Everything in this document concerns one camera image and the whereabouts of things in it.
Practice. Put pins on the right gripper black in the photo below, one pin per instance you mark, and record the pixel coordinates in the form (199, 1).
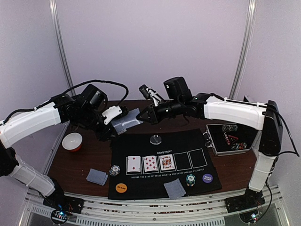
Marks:
(153, 113)

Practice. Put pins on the blue white chip stack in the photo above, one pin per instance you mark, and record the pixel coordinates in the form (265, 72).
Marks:
(114, 170)

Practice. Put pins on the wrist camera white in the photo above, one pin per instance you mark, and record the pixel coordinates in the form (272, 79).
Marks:
(113, 112)
(150, 94)

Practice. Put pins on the black poker cloth mat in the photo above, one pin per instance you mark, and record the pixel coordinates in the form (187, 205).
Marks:
(190, 157)

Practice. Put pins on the clear round dealer button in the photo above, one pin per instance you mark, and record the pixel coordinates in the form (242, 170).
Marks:
(155, 140)

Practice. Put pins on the mixed colour chip stack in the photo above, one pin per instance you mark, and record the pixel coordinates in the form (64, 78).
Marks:
(190, 180)

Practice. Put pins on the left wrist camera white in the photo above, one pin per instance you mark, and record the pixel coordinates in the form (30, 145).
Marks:
(113, 112)

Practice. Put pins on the two of diamonds card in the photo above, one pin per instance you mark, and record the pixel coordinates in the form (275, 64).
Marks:
(133, 164)

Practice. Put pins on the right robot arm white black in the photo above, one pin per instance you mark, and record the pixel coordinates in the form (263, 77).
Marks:
(182, 102)

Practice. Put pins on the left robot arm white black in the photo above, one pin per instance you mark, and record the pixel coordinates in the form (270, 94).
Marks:
(80, 110)

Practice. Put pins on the white red bowl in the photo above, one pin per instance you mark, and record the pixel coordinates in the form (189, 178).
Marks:
(72, 142)

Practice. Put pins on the grey playing card deck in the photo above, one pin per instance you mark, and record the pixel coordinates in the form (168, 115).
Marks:
(121, 125)

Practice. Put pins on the aluminium poker chip case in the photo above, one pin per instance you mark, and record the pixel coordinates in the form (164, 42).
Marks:
(248, 116)

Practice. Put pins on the blue small blind button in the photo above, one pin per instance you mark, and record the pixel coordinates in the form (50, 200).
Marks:
(207, 178)

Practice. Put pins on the poker chip row lower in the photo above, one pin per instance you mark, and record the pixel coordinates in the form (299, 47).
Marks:
(239, 146)

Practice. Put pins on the nine of diamonds card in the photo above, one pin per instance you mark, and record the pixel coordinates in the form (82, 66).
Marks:
(150, 163)

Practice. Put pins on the left aluminium frame post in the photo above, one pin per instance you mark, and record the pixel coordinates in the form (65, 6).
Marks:
(59, 40)

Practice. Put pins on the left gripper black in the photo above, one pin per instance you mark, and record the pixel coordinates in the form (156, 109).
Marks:
(103, 135)

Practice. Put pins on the king face card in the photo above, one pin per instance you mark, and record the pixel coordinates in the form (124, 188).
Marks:
(166, 162)

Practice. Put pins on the right aluminium frame post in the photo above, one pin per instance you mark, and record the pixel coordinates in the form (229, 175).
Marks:
(246, 43)

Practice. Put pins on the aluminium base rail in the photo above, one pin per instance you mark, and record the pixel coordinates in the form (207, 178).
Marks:
(202, 210)

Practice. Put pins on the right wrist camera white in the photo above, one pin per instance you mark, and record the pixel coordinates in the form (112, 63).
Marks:
(150, 94)

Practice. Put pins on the orange big blind button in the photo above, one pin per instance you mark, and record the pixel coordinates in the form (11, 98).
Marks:
(121, 188)

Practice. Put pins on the poker chip row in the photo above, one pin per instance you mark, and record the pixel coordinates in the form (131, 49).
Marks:
(229, 127)
(239, 146)

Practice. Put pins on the poker chip row upper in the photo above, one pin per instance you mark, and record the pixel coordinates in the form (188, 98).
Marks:
(229, 127)

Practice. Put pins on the aluminium frame post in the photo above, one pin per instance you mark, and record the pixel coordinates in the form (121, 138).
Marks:
(246, 43)
(59, 40)

